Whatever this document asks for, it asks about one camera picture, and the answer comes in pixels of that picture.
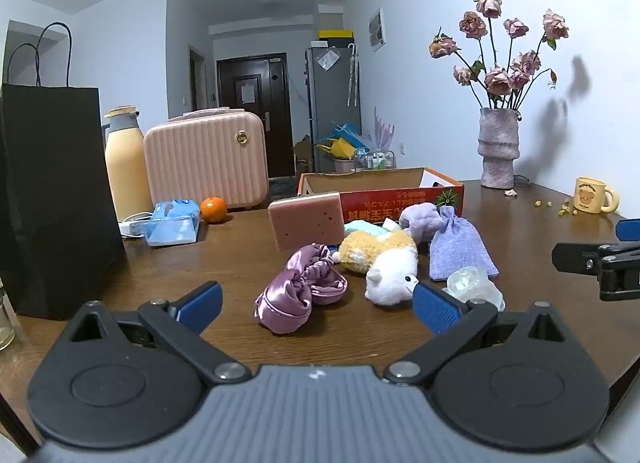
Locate yellow and white plush toy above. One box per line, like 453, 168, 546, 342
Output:
331, 229, 421, 305

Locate scattered dried buds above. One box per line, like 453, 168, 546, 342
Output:
534, 199, 581, 218

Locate clear plastic pouch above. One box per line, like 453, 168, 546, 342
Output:
442, 265, 506, 313

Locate lavender fluffy cloth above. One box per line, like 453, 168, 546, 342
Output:
398, 203, 445, 244

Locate yellow bear mug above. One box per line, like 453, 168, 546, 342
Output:
573, 176, 621, 215

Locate orange cardboard box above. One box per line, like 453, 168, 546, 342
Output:
296, 167, 466, 224

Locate black paper bag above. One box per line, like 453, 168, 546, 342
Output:
0, 22, 128, 321

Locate white charger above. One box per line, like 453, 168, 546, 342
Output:
118, 212, 153, 240

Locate white folded umbrella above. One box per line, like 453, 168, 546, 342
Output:
346, 42, 360, 108

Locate pink sponge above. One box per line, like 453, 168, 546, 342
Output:
267, 192, 346, 252

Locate dark wooden door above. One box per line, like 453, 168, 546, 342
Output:
216, 52, 296, 180

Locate white electrical panel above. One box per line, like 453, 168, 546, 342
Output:
368, 7, 388, 51

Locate yellow thermos flask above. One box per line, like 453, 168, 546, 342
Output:
102, 106, 153, 224

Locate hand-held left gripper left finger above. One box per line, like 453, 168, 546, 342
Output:
65, 281, 252, 386

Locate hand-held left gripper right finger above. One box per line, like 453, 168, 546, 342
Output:
382, 283, 571, 386

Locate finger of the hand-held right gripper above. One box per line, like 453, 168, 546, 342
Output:
615, 218, 640, 242
551, 241, 640, 302

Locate orange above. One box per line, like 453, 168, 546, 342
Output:
200, 196, 228, 224

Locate purple feather wall decor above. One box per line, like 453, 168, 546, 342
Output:
373, 107, 397, 151

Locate pile of blue yellow bags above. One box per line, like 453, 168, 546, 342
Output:
315, 122, 371, 161

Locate trolley with bottles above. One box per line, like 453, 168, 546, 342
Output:
352, 148, 398, 173

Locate grey refrigerator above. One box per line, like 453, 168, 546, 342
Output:
305, 46, 363, 174

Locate pink textured vase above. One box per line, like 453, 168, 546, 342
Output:
476, 107, 522, 190

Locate purple satin scrunchie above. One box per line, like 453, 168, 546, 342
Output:
254, 243, 349, 335

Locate blue wet wipes pack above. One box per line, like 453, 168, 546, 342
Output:
145, 200, 202, 247

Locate glass jar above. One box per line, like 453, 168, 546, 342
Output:
0, 288, 18, 351

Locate pink ribbed suitcase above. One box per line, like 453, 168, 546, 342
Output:
143, 108, 270, 211

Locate lavender drawstring sachet bag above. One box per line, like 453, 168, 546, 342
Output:
428, 206, 500, 283

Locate brown cardboard box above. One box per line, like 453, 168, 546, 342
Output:
292, 134, 316, 176

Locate bunch of dried pink roses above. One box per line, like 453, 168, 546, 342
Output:
428, 0, 571, 111

